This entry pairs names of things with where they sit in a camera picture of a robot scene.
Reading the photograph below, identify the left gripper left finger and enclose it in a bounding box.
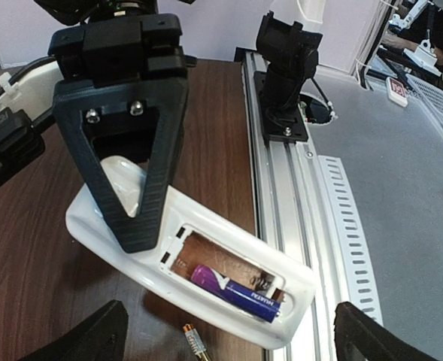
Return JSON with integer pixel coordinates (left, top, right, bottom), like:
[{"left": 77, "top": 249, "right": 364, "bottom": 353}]
[{"left": 23, "top": 300, "right": 128, "bottom": 360}]

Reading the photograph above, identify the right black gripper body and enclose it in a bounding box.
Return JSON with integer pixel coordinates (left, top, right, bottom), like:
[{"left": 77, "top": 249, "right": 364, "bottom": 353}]
[{"left": 48, "top": 14, "right": 197, "bottom": 88}]

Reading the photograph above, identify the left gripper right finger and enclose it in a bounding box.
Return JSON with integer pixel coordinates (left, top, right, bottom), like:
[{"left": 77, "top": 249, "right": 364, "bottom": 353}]
[{"left": 333, "top": 302, "right": 408, "bottom": 361}]

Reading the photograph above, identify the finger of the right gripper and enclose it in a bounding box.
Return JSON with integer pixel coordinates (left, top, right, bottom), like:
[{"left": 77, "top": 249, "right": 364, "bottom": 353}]
[{"left": 52, "top": 78, "right": 188, "bottom": 253}]

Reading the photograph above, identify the white remote control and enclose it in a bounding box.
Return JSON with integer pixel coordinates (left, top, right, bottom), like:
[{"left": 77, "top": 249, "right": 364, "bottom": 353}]
[{"left": 65, "top": 156, "right": 317, "bottom": 349}]

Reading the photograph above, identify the blue purple battery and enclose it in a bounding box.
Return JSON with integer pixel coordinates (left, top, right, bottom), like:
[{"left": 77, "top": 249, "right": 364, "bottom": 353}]
[{"left": 190, "top": 265, "right": 281, "bottom": 323}]

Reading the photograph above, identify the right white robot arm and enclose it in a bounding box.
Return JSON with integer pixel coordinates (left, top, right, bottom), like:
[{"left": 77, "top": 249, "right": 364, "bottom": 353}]
[{"left": 0, "top": 1, "right": 189, "bottom": 253}]

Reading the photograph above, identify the white perforated tray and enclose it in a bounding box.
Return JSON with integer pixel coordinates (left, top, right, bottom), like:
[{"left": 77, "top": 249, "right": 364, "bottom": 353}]
[{"left": 318, "top": 156, "right": 383, "bottom": 324}]

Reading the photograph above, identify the gold battery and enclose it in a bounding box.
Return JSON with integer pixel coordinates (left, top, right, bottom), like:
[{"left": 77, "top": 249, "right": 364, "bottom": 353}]
[{"left": 183, "top": 323, "right": 211, "bottom": 361}]

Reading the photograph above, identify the white basket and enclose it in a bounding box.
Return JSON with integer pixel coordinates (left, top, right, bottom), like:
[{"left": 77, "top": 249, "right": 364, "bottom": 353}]
[{"left": 406, "top": 74, "right": 443, "bottom": 127}]

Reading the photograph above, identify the red white card box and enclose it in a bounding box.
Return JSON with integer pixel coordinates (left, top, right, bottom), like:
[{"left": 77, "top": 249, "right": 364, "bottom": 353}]
[{"left": 386, "top": 77, "right": 408, "bottom": 108}]

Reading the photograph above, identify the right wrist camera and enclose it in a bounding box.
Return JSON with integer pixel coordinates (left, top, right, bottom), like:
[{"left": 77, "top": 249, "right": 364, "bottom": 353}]
[{"left": 0, "top": 108, "right": 45, "bottom": 187}]

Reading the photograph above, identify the front aluminium rail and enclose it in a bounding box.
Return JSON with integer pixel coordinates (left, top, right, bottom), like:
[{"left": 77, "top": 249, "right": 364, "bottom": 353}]
[{"left": 235, "top": 50, "right": 348, "bottom": 360}]

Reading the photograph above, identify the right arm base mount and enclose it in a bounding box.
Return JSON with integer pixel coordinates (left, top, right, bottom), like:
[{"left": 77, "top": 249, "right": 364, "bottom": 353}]
[{"left": 254, "top": 11, "right": 335, "bottom": 143}]

